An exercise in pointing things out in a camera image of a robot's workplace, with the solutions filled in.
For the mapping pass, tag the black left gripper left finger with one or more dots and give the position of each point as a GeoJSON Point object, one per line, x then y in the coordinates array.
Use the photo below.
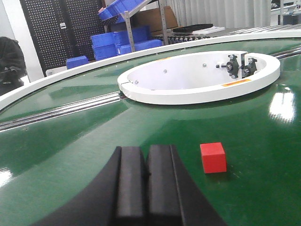
{"type": "Point", "coordinates": [115, 197]}

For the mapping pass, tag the red cube block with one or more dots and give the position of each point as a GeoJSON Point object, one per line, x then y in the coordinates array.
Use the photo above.
{"type": "Point", "coordinates": [213, 157]}

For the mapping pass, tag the black perforated pegboard panel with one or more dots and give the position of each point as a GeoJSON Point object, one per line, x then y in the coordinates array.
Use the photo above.
{"type": "Point", "coordinates": [62, 29]}

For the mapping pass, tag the blue crate stack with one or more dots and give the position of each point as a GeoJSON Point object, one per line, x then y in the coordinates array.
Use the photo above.
{"type": "Point", "coordinates": [113, 44]}

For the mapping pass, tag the small blue bin on floor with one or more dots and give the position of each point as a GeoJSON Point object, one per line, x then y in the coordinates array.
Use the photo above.
{"type": "Point", "coordinates": [76, 61]}

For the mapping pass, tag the white outer conveyor rim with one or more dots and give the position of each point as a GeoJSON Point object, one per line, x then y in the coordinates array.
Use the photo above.
{"type": "Point", "coordinates": [13, 96]}

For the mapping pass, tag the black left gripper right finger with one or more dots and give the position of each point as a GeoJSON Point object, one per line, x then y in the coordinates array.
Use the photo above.
{"type": "Point", "coordinates": [174, 198]}

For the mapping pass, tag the metal shelf rack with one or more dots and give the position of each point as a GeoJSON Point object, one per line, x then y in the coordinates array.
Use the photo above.
{"type": "Point", "coordinates": [143, 23]}

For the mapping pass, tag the black jacket on chair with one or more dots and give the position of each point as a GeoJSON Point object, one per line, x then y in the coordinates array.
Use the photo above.
{"type": "Point", "coordinates": [12, 65]}

